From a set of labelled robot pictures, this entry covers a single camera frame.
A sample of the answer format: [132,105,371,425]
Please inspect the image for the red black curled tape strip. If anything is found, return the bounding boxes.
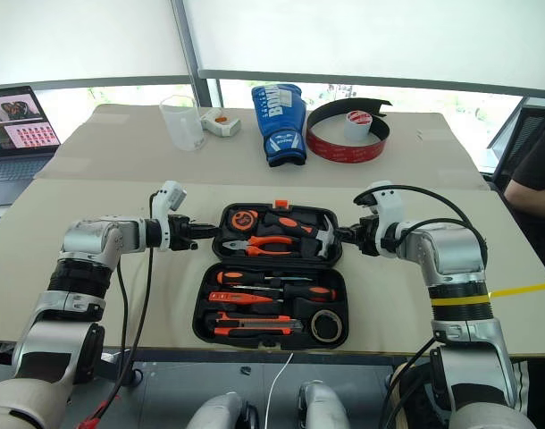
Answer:
[304,97,394,164]

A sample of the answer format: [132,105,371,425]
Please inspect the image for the orange black tape measure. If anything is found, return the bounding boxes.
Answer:
[229,208,259,233]

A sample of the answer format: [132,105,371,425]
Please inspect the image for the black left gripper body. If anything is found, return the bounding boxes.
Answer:
[166,214,199,252]

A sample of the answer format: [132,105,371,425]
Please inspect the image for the black office chair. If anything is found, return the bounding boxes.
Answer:
[485,95,545,181]

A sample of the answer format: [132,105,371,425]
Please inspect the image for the white glue gun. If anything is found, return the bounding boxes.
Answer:
[199,107,243,139]

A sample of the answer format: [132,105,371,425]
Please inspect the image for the silver rounded robot leg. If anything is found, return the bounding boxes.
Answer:
[297,380,351,429]
[195,391,258,429]

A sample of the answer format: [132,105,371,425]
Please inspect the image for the black electrical tape roll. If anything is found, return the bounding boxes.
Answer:
[309,308,344,343]

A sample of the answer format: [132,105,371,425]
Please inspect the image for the yellow tape strip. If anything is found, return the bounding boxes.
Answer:
[430,281,545,308]

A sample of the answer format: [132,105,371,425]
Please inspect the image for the orange handled pliers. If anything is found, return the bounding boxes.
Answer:
[220,234,301,258]

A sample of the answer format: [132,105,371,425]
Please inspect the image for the claw hammer orange black handle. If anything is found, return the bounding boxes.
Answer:
[260,211,337,261]

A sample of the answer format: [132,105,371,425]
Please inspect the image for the person in black shirt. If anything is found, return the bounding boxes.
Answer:
[503,116,545,215]

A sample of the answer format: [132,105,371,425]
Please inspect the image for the orange black handled screwdriver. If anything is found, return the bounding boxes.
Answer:
[215,269,314,288]
[231,282,339,304]

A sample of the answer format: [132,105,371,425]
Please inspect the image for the black white striped trouser leg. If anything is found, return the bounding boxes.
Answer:
[512,357,545,429]

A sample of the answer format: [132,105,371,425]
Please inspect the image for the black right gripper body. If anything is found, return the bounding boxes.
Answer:
[354,214,382,257]

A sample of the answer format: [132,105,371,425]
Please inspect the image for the open laptop computer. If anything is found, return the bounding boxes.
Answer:
[0,85,62,207]

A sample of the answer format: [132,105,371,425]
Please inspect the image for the slim orange black utility knife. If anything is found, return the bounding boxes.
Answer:
[204,311,298,327]

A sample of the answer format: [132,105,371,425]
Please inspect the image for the clear plastic measuring cup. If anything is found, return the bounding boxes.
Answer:
[159,94,207,152]

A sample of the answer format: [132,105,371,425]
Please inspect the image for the white tape roll red print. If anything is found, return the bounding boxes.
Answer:
[343,110,373,144]

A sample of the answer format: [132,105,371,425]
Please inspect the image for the black plastic tool case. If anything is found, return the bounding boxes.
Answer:
[191,198,349,352]

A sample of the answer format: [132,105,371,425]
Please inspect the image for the blue boxing glove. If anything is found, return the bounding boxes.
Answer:
[250,83,309,169]

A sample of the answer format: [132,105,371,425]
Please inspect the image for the orange voltage tester pen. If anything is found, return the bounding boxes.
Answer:
[207,290,285,307]

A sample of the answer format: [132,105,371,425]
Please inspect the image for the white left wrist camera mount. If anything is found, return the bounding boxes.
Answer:
[148,180,188,253]

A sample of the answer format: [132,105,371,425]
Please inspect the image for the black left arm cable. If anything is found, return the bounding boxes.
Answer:
[77,189,160,429]

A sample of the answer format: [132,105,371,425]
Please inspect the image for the white cable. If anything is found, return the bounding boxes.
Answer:
[264,352,296,429]

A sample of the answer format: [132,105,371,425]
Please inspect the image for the grey window frame post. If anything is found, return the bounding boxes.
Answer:
[171,0,222,109]

